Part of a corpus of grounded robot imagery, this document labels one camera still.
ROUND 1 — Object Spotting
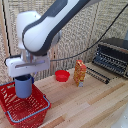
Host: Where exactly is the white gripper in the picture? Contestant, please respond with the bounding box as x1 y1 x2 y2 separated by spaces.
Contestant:
5 54 52 79

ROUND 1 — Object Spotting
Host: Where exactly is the blue plastic cup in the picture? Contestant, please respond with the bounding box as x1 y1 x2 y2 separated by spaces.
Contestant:
13 74 35 100

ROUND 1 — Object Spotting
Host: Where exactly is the red bowl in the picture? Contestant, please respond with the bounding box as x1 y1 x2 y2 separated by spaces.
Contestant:
54 69 72 83

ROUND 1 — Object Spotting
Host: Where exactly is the orange yellow carton box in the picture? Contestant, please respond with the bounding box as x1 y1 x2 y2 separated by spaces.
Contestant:
72 59 88 88

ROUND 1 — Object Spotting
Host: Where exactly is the black toaster oven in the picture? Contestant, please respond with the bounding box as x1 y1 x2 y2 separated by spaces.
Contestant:
92 37 128 80

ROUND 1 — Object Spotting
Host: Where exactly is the red basket with blue handle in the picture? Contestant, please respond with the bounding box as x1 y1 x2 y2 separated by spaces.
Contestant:
0 81 52 128

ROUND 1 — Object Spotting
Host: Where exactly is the black wire oven rack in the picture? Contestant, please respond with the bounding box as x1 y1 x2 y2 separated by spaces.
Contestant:
85 66 111 85

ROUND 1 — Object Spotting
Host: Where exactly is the black cable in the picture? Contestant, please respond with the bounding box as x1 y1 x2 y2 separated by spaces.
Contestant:
49 2 128 62

